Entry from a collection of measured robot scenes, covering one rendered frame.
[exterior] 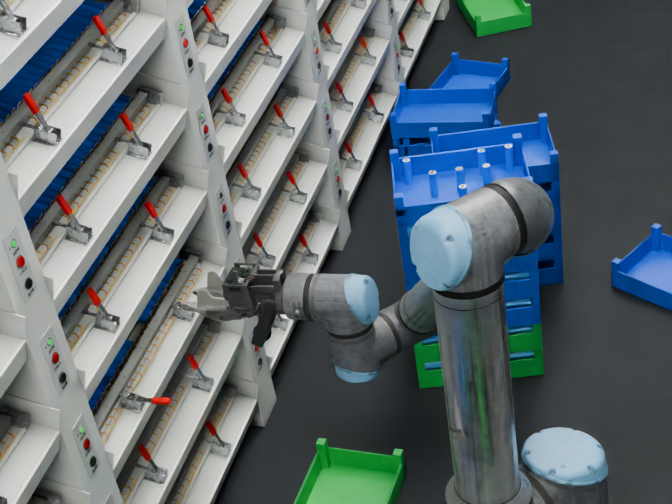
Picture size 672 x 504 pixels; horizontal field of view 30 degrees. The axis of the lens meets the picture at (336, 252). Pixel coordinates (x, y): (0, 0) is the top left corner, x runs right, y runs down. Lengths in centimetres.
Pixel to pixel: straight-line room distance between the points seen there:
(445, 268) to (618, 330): 137
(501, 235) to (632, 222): 168
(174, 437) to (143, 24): 84
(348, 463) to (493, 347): 98
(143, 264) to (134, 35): 43
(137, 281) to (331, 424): 79
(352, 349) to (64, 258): 57
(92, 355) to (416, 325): 61
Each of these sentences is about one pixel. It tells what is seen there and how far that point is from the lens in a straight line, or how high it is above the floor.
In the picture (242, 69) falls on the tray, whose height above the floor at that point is 72.
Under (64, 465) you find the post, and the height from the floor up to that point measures 60.
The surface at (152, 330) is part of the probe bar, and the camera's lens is 253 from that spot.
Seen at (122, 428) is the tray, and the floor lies 49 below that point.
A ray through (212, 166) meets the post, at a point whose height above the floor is 71.
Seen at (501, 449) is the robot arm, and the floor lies 57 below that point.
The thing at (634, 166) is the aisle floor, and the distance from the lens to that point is 377.
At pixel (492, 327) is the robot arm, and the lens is 195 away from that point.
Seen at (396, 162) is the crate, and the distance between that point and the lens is 287.
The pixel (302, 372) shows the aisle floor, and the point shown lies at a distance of 315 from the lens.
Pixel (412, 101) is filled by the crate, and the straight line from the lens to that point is 399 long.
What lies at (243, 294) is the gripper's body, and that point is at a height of 64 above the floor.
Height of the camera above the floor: 207
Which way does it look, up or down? 36 degrees down
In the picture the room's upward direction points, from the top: 10 degrees counter-clockwise
